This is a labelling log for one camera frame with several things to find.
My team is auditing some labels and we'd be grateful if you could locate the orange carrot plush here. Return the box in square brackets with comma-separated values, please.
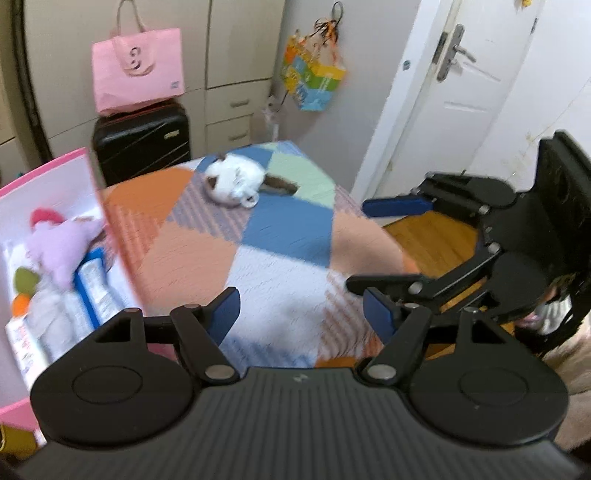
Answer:
[11, 267, 41, 318]

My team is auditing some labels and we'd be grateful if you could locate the pink tote bag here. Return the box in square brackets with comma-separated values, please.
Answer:
[91, 0, 186, 117]

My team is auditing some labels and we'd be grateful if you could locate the white tissue packet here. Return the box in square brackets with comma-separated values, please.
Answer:
[6, 284, 95, 377]

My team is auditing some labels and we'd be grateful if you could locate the pink cardboard box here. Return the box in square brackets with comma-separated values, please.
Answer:
[0, 147, 145, 446]

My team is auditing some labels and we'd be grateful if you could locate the white plush cat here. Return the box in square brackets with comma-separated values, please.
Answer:
[202, 154, 299, 209]

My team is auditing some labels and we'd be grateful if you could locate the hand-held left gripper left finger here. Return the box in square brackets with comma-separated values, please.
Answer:
[93, 286, 242, 385]

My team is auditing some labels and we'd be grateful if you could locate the black suitcase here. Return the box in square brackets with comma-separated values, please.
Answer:
[92, 102, 193, 188]

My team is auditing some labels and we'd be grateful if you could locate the pink heart plush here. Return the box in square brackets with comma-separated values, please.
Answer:
[30, 208, 66, 228]

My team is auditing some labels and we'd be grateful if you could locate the purple plush toy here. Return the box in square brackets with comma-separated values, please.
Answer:
[25, 217, 108, 291]

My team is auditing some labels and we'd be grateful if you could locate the metal door handle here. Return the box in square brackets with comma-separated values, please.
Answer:
[433, 24, 477, 83]

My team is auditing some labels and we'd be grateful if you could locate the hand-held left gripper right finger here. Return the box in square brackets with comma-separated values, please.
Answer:
[357, 286, 509, 387]

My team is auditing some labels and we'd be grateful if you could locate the beige fleece cloth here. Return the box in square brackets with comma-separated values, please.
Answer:
[544, 323, 591, 455]

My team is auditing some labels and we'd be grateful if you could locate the patchwork blanket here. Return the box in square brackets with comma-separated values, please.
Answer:
[99, 140, 422, 371]

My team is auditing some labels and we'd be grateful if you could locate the colourful hanging gift bag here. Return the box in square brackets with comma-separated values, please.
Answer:
[281, 28, 348, 112]

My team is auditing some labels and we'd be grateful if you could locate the white door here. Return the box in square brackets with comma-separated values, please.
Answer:
[364, 0, 542, 205]

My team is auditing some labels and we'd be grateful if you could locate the beige wardrobe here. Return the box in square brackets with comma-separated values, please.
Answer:
[22, 0, 288, 160]

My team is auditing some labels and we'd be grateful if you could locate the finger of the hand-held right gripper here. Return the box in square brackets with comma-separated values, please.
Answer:
[362, 172, 491, 232]
[346, 244, 502, 315]

